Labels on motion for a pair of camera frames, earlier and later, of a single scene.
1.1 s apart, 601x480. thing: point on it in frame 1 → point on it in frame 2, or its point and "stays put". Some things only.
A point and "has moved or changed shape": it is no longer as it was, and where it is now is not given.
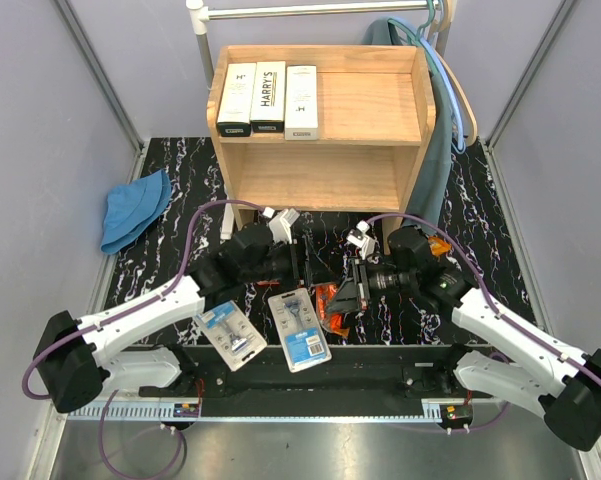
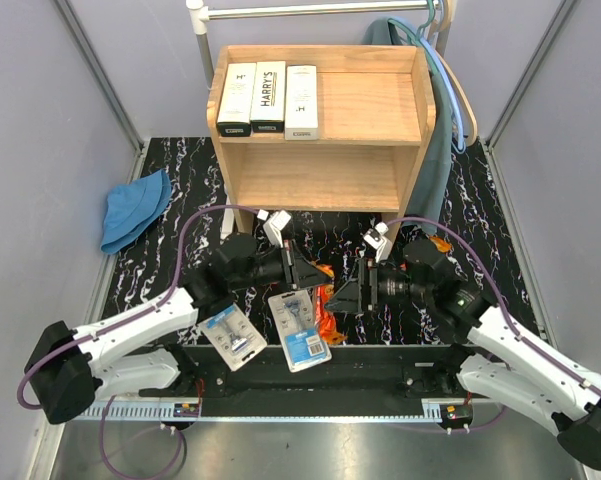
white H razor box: (301, 103) stays put
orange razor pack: (438, 246) stays put
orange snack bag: (331, 322) has moved or changed shape
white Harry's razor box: (268, 100) stays put
